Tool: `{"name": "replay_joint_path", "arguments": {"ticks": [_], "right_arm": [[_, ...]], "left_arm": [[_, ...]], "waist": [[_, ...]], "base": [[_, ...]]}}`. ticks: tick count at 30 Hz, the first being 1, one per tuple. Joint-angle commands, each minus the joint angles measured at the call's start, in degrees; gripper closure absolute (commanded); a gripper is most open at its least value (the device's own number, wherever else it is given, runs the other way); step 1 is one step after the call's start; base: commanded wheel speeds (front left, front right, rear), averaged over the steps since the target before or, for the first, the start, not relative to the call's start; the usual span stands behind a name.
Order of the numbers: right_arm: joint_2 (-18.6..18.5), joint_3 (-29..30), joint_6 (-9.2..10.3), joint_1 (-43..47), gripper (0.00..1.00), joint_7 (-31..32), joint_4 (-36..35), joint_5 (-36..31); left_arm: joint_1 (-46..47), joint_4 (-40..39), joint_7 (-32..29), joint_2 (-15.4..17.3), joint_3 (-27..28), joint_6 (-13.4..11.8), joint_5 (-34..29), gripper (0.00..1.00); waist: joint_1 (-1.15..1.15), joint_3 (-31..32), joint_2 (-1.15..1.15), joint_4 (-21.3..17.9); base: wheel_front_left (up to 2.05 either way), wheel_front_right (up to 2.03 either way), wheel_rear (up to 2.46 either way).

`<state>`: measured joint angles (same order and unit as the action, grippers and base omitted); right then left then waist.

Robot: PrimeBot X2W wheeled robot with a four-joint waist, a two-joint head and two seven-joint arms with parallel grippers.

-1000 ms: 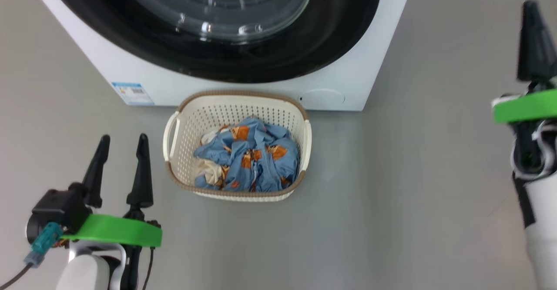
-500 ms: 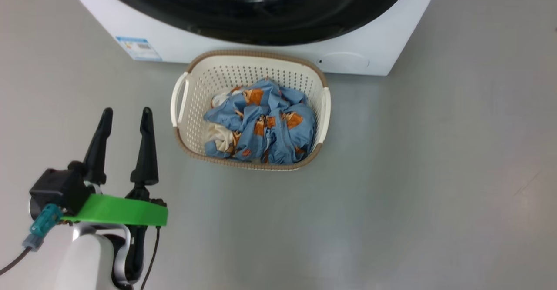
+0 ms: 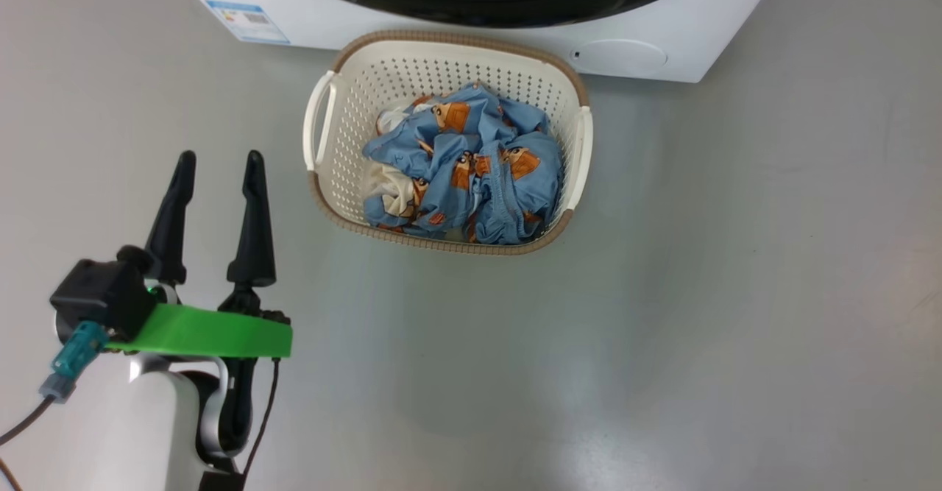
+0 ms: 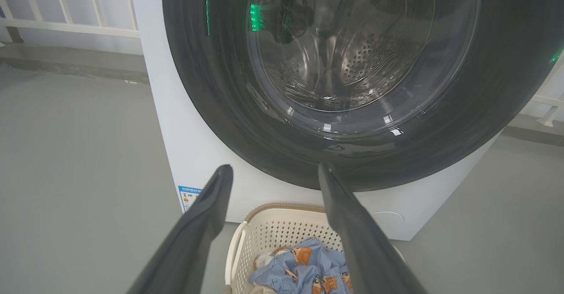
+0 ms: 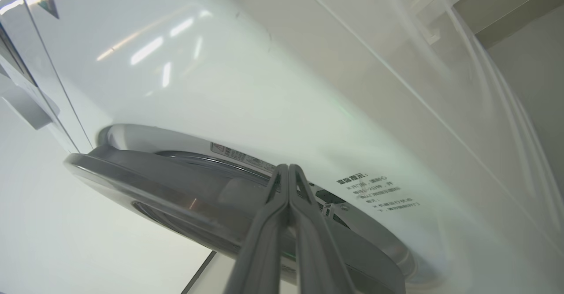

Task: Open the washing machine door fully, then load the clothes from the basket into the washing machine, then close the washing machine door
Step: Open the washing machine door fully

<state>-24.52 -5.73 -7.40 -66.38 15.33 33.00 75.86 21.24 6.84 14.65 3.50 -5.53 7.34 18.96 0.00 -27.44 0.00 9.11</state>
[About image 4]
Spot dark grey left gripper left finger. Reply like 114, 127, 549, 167
127, 164, 234, 294

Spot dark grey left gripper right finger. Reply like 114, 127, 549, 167
318, 162, 429, 294

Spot blue bear print garment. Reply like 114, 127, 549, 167
249, 238, 353, 294

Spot black round glass washer door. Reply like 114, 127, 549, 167
161, 0, 564, 192

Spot cream perforated laundry basket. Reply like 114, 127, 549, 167
225, 203, 406, 294

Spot white washing machine body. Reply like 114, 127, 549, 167
128, 0, 503, 242

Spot round white filter cover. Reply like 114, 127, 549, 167
372, 211, 405, 229

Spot blue energy label sticker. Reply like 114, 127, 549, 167
178, 186, 203, 213

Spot steel perforated washer drum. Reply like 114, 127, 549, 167
264, 0, 441, 109

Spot white metal railing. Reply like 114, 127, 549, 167
531, 52, 564, 127
0, 0, 141, 43

